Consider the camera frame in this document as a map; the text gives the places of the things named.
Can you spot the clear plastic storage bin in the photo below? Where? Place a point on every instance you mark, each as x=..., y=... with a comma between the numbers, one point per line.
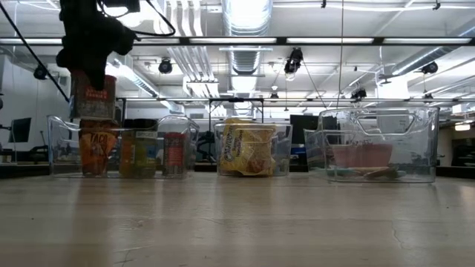
x=415, y=159
x=284, y=155
x=63, y=163

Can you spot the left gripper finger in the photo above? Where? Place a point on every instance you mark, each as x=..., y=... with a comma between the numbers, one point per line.
x=97, y=76

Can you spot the overhead light bar beam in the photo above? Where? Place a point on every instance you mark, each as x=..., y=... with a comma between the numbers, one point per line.
x=282, y=41

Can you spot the black computer monitor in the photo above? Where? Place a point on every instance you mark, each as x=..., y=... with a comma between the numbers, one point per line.
x=20, y=130
x=304, y=130

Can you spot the creamy chicken yellow ramen packet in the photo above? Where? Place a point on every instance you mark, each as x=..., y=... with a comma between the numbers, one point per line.
x=246, y=148

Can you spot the green label spice jar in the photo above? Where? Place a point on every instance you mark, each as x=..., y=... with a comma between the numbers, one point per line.
x=146, y=155

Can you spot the silver ceiling air duct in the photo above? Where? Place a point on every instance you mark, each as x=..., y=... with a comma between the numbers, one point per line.
x=246, y=22

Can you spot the black ceiling spotlight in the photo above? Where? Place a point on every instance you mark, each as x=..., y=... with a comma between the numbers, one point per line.
x=358, y=93
x=40, y=72
x=429, y=68
x=293, y=61
x=165, y=66

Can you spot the orange spice jar black cap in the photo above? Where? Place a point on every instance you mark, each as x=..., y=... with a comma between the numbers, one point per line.
x=125, y=155

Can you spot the small red packet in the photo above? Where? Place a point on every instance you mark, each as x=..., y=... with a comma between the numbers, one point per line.
x=92, y=105

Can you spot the orange taco seasoning packet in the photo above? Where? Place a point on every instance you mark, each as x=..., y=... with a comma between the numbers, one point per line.
x=97, y=148

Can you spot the pink plastic bowl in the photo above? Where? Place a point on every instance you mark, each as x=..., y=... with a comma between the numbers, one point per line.
x=361, y=155

